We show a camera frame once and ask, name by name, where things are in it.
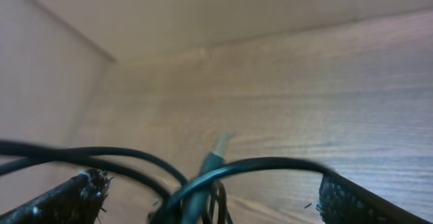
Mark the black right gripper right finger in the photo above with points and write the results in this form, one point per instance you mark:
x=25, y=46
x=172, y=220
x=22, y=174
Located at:
x=343, y=202

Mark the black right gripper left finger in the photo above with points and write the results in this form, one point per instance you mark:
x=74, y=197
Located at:
x=76, y=201

